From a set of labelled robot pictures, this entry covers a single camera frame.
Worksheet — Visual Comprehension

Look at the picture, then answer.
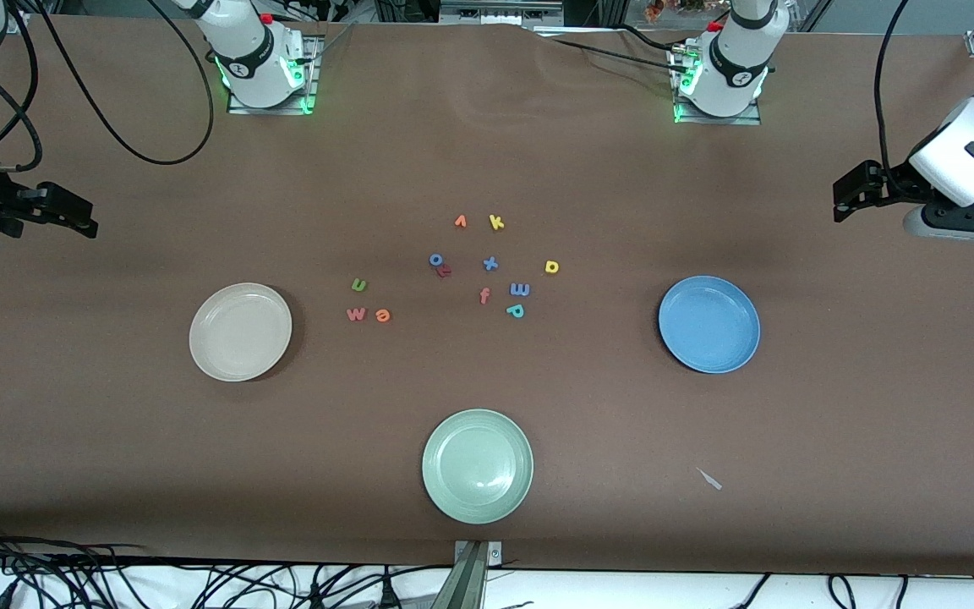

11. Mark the blue plate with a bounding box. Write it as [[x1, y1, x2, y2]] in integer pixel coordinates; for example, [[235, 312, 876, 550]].
[[658, 275, 762, 374]]

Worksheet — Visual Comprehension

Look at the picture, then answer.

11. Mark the beige plate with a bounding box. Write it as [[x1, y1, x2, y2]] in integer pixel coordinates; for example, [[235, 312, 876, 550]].
[[189, 283, 293, 382]]

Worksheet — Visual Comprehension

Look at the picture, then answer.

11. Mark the brown table cover sheet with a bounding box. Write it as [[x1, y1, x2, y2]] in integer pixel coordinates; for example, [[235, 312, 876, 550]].
[[0, 13, 974, 576]]

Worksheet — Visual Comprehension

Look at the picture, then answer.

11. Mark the orange background object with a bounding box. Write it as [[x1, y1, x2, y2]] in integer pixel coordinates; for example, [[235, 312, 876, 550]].
[[643, 0, 712, 20]]

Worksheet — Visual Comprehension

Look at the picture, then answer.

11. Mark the pale green plate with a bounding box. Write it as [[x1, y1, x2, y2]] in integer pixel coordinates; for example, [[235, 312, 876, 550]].
[[421, 409, 534, 525]]

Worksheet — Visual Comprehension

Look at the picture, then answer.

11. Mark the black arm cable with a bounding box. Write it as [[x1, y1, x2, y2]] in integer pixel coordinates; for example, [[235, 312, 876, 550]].
[[35, 0, 216, 167], [0, 4, 42, 173], [873, 0, 919, 200]]

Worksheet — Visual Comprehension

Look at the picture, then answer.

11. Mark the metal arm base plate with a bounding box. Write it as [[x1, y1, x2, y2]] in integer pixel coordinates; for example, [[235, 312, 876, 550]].
[[227, 36, 322, 116], [671, 47, 763, 127]]

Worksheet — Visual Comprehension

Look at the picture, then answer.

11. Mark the black base cable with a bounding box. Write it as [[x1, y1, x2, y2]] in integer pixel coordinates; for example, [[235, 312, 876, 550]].
[[588, 61, 684, 87], [538, 37, 691, 69]]

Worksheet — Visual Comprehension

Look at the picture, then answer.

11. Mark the dark background frame structure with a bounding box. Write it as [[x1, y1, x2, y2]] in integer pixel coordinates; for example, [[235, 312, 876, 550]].
[[373, 0, 610, 29]]

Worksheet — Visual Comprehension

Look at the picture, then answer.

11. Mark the aluminium profile with bracket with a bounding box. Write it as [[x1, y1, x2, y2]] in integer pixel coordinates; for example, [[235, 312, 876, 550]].
[[445, 540, 505, 609]]

